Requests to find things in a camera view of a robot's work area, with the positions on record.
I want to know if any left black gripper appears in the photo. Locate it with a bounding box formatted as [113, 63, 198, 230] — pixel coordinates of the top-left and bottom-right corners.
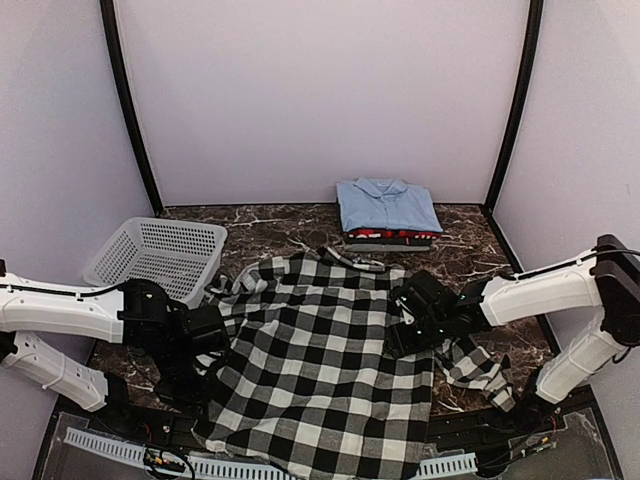
[152, 341, 221, 424]

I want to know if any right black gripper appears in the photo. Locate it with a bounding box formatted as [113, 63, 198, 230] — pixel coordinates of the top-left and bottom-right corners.
[383, 313, 450, 360]

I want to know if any black white plaid shirt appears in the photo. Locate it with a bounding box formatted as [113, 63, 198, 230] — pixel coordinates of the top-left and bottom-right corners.
[193, 248, 515, 479]

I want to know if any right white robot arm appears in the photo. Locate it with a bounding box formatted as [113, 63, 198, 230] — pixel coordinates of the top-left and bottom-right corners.
[385, 235, 639, 434]

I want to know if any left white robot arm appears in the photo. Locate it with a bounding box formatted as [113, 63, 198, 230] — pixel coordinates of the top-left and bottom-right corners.
[1, 271, 230, 436]

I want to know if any folded red black shirt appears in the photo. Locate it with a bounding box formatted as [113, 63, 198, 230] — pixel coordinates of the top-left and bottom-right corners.
[344, 228, 441, 247]

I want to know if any grey plastic basket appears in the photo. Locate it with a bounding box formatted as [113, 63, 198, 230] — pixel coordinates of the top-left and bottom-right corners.
[83, 217, 228, 309]

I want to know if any folded light blue shirt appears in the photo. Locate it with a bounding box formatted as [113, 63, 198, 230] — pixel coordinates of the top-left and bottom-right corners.
[336, 177, 442, 233]

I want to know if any black front rail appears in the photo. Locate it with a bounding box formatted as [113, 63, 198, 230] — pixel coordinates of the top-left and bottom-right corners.
[59, 389, 596, 451]

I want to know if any white slotted cable duct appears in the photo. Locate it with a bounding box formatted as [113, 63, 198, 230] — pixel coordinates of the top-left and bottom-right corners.
[64, 427, 477, 479]

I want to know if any right black frame post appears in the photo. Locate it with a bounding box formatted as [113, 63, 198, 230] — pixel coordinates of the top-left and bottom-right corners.
[483, 0, 544, 217]

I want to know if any black frame post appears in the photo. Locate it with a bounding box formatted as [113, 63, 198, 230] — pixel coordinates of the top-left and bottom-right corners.
[99, 0, 164, 216]
[483, 0, 544, 217]

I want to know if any left black frame post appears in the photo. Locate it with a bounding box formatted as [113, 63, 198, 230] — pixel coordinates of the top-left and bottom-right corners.
[99, 0, 164, 216]

